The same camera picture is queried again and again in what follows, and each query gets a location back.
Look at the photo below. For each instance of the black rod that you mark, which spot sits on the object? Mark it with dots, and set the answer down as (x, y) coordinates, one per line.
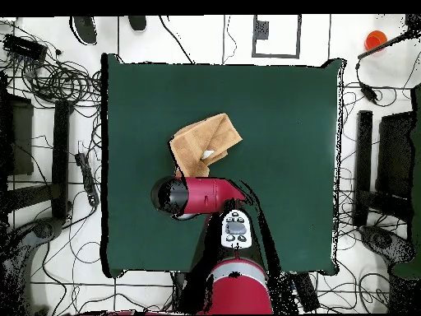
(381, 46)

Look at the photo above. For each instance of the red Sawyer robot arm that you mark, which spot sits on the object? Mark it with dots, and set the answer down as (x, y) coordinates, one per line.
(204, 197)

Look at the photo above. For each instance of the black power strip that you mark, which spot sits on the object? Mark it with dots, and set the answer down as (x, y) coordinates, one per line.
(88, 177)
(307, 293)

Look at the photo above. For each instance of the dark green table cloth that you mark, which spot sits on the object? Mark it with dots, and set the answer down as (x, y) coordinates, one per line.
(279, 131)

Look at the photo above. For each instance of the grey square floor frame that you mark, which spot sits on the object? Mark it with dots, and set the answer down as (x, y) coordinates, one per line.
(276, 55)

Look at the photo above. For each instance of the black electronics box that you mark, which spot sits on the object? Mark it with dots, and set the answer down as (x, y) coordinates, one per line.
(24, 47)

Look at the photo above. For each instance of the grey stand base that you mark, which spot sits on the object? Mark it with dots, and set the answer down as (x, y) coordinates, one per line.
(42, 228)
(381, 240)

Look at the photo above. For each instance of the orange cup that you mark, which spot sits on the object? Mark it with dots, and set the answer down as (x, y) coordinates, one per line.
(375, 40)

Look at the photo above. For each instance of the small dark shoe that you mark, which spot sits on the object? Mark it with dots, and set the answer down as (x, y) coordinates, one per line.
(137, 22)

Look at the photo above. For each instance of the tan terry towel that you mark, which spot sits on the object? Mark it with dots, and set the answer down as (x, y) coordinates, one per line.
(204, 138)

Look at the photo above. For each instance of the large dark shoe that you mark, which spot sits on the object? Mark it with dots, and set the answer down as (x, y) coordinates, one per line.
(85, 29)

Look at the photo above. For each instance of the black power adapter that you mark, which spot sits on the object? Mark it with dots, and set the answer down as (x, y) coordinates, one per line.
(368, 92)

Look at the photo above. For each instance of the black stand bar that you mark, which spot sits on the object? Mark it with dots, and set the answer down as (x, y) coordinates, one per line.
(61, 158)
(364, 158)

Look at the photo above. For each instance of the dark box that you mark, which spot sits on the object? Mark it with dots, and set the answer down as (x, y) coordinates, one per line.
(21, 138)
(394, 151)

